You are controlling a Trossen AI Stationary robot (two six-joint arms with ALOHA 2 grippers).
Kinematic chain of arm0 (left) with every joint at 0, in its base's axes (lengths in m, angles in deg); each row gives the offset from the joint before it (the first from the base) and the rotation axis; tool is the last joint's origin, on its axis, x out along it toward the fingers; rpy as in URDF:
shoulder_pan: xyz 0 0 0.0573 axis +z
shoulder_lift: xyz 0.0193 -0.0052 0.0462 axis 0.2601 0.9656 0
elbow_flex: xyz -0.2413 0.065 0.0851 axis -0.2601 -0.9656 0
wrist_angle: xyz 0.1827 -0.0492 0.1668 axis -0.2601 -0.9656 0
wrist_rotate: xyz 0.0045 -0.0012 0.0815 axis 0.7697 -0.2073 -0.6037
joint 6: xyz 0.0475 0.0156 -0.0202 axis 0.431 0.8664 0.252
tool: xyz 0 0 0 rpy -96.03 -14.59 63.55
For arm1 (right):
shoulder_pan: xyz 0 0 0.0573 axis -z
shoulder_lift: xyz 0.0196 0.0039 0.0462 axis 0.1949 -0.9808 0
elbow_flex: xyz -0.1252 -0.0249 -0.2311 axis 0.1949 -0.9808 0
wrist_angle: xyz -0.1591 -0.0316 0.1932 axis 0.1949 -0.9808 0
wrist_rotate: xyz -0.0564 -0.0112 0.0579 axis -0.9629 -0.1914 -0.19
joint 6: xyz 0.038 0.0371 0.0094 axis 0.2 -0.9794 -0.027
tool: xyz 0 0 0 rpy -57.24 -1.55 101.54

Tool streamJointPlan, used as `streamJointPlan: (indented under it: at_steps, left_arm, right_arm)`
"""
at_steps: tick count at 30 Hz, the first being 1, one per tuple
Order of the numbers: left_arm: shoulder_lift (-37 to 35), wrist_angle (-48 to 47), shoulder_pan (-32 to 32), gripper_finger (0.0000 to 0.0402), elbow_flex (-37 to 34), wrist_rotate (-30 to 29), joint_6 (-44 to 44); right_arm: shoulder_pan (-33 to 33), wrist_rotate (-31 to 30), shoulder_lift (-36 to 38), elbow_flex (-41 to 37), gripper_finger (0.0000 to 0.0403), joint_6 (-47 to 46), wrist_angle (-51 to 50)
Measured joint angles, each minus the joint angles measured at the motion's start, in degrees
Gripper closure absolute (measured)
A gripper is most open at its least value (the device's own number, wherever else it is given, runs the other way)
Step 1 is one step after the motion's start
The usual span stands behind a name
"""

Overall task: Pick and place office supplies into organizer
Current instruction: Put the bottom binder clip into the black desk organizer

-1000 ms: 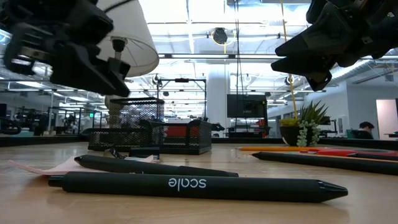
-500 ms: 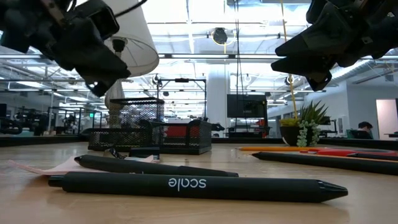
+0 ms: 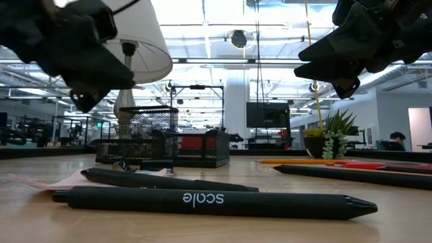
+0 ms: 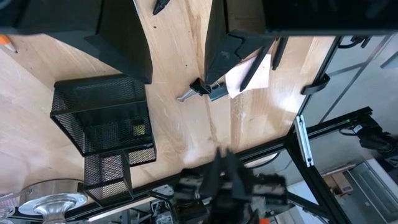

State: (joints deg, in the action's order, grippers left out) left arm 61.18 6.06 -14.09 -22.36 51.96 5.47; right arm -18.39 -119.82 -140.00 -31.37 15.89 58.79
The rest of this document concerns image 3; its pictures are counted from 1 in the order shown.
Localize red handled scissors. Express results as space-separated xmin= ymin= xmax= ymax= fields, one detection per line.
xmin=325 ymin=161 xmax=432 ymax=171

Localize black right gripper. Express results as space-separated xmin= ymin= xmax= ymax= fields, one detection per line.
xmin=293 ymin=0 xmax=432 ymax=101

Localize red background crate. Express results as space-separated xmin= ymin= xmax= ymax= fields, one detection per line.
xmin=178 ymin=136 xmax=217 ymax=150

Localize person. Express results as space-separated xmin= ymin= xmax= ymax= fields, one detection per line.
xmin=376 ymin=131 xmax=408 ymax=152

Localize pink sticky note pad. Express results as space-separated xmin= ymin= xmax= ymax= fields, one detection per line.
xmin=8 ymin=167 xmax=168 ymax=192

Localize plain black pen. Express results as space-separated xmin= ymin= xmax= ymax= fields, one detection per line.
xmin=376 ymin=165 xmax=432 ymax=176
xmin=273 ymin=164 xmax=432 ymax=190
xmin=80 ymin=167 xmax=260 ymax=193

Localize black power cable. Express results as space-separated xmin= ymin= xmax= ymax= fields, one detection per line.
xmin=254 ymin=0 xmax=266 ymax=102

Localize black aluminium table frame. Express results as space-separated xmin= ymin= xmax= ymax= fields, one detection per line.
xmin=0 ymin=146 xmax=432 ymax=163

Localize black ceiling cable reel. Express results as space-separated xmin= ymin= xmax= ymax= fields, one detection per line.
xmin=229 ymin=29 xmax=249 ymax=49

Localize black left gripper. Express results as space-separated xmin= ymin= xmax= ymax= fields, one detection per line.
xmin=0 ymin=0 xmax=136 ymax=114

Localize black metal frame stand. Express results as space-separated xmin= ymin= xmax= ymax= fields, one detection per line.
xmin=170 ymin=84 xmax=225 ymax=131

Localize black mesh desk organizer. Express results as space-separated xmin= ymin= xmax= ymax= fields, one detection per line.
xmin=95 ymin=105 xmax=231 ymax=169

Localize binder clip with silver handles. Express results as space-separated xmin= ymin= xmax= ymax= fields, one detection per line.
xmin=113 ymin=160 xmax=139 ymax=173

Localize background robot workstation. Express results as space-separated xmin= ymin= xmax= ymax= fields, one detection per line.
xmin=0 ymin=113 xmax=112 ymax=148

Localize white shade table lamp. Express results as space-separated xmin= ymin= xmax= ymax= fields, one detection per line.
xmin=99 ymin=0 xmax=173 ymax=139

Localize black pen with scale print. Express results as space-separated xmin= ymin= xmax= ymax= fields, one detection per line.
xmin=52 ymin=186 xmax=379 ymax=221

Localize black monitor screen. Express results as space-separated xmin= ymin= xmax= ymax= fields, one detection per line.
xmin=246 ymin=102 xmax=291 ymax=129

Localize potted green succulent plant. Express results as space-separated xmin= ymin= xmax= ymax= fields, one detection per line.
xmin=302 ymin=108 xmax=358 ymax=160

